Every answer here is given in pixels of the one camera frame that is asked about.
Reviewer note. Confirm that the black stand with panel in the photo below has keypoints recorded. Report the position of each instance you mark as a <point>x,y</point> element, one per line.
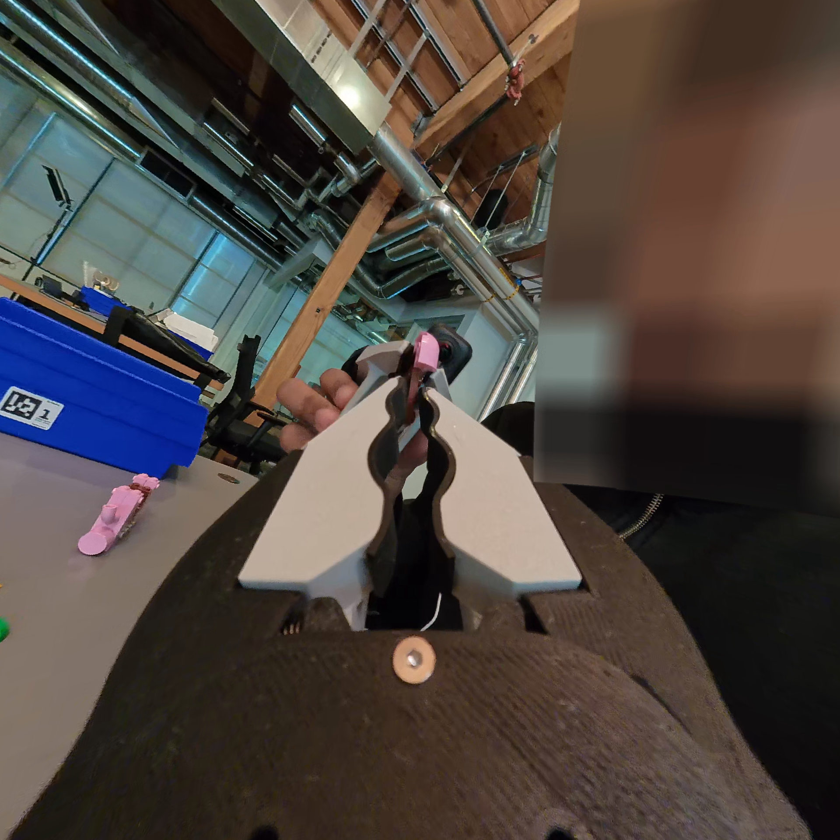
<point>59,190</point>

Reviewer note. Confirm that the wooden work desk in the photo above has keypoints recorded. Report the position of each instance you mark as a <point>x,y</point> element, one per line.
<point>79,315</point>

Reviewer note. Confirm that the rectangular metal air duct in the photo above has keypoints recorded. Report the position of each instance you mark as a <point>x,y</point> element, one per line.
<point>315,59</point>

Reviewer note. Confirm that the wooden support post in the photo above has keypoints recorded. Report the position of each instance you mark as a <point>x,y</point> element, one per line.
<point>334,282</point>

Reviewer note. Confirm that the pink toy brick assembly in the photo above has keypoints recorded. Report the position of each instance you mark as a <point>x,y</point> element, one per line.
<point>115,518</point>

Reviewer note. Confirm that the small blue bin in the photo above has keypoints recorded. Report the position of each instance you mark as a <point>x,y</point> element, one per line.
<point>98,298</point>

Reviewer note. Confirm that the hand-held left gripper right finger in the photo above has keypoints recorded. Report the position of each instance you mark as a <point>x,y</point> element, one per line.
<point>505,518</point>

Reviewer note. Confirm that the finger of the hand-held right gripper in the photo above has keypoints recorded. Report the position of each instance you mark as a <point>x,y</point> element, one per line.
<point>384,367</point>
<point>441,384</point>

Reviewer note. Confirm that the pink toy brick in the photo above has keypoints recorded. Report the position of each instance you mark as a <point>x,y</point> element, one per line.
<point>426,351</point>

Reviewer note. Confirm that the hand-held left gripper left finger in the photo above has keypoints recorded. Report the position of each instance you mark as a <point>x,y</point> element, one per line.
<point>315,512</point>

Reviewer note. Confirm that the brown toy brick plate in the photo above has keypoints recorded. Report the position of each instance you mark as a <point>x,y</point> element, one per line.
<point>411,397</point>

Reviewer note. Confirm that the silver round ventilation duct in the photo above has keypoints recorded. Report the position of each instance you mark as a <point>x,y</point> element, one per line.
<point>459,236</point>

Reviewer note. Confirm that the black office chair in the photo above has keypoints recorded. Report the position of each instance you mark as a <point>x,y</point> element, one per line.
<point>243,413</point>

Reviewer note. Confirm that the red pipe valve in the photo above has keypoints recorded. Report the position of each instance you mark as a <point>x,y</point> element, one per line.
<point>516,79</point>

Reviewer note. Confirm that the blue plastic bin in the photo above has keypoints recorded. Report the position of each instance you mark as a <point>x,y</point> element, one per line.
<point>98,400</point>

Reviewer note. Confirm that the person's black zip jacket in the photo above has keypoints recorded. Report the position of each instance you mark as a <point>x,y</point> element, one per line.
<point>722,623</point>

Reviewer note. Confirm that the person's right hand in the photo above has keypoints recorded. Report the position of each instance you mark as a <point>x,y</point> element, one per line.
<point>312,407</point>

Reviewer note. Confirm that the white boxes stack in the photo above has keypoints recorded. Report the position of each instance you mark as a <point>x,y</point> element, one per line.
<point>190,328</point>

